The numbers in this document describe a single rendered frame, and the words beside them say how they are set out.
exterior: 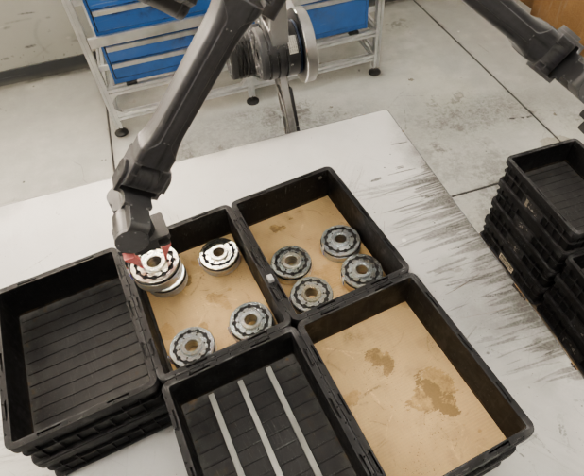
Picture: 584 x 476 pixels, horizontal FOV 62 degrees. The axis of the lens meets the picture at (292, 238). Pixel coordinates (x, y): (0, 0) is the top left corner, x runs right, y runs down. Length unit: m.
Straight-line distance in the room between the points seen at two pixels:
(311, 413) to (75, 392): 0.53
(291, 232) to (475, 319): 0.54
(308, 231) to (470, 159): 1.67
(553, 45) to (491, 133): 2.01
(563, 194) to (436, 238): 0.70
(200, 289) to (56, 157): 2.10
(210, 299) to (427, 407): 0.56
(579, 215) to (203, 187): 1.33
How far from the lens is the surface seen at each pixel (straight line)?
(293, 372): 1.13
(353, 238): 1.28
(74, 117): 3.50
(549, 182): 2.11
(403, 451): 1.08
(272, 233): 1.34
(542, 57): 1.07
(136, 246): 0.88
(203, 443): 1.10
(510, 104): 3.31
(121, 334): 1.26
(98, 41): 2.88
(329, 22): 3.14
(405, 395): 1.12
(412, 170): 1.71
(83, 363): 1.26
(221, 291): 1.25
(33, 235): 1.77
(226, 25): 0.75
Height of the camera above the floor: 1.86
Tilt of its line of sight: 51 degrees down
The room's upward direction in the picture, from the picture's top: 6 degrees counter-clockwise
